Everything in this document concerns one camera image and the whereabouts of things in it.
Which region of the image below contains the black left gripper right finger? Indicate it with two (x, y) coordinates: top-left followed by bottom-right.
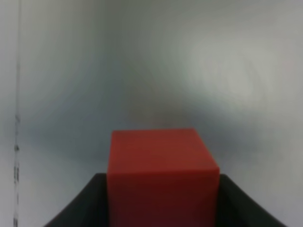
(215, 174), (285, 227)

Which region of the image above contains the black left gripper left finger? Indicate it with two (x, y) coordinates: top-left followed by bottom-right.
(46, 173), (109, 227)

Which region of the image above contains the red block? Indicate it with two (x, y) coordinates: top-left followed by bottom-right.
(107, 129), (220, 227)

